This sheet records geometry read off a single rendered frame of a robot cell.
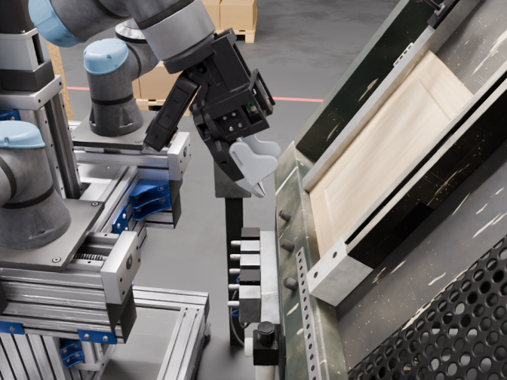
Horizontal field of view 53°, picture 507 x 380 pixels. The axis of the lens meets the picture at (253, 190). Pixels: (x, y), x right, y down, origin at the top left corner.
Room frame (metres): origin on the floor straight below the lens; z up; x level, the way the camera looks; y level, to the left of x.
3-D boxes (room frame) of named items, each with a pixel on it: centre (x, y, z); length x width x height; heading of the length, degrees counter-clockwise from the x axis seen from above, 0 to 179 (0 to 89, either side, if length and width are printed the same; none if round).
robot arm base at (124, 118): (1.35, 0.40, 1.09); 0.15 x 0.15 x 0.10
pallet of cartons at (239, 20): (6.14, 0.35, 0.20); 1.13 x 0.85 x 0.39; 172
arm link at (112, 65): (1.36, 0.39, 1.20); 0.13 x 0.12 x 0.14; 159
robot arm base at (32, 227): (0.86, 0.46, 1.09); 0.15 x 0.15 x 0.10
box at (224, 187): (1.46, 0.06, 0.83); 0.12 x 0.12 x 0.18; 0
